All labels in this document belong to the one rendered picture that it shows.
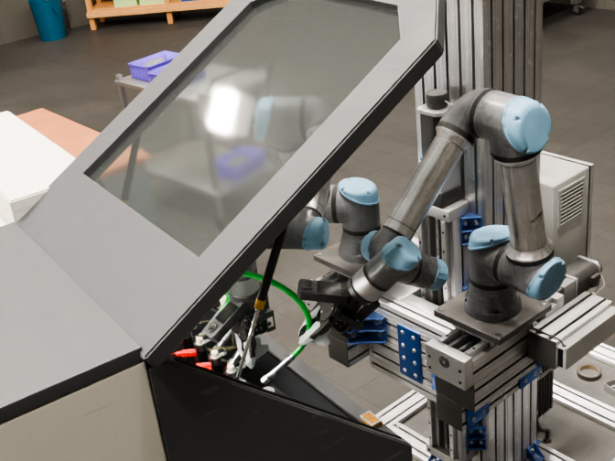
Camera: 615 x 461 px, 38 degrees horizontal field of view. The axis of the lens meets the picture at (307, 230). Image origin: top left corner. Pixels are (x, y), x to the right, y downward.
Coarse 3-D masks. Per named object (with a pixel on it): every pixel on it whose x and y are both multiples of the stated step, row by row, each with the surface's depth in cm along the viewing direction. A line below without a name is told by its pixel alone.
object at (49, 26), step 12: (36, 0) 1016; (48, 0) 1010; (60, 0) 1004; (36, 12) 996; (48, 12) 995; (60, 12) 1006; (36, 24) 1009; (48, 24) 1001; (60, 24) 1010; (48, 36) 1009; (60, 36) 1014
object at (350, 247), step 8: (344, 232) 270; (352, 232) 267; (360, 232) 266; (368, 232) 266; (344, 240) 270; (352, 240) 268; (360, 240) 267; (344, 248) 271; (352, 248) 268; (360, 248) 268; (344, 256) 271; (352, 256) 269; (360, 256) 268
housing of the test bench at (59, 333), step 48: (0, 240) 201; (0, 288) 181; (48, 288) 179; (0, 336) 164; (48, 336) 163; (96, 336) 161; (0, 384) 150; (48, 384) 149; (96, 384) 154; (144, 384) 159; (0, 432) 146; (48, 432) 151; (96, 432) 157; (144, 432) 163
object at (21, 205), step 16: (0, 128) 256; (16, 128) 255; (32, 128) 253; (0, 144) 244; (16, 144) 243; (32, 144) 241; (48, 144) 240; (0, 160) 233; (16, 160) 231; (32, 160) 230; (48, 160) 229; (64, 160) 228; (0, 176) 223; (16, 176) 221; (32, 176) 220; (48, 176) 219; (0, 192) 214; (16, 192) 212; (32, 192) 211; (0, 208) 219; (16, 208) 209
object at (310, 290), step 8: (304, 280) 199; (312, 280) 200; (304, 288) 197; (312, 288) 198; (320, 288) 198; (328, 288) 198; (336, 288) 198; (344, 288) 199; (304, 296) 197; (312, 296) 197; (320, 296) 197; (328, 296) 197; (336, 296) 197; (344, 296) 197; (344, 304) 198
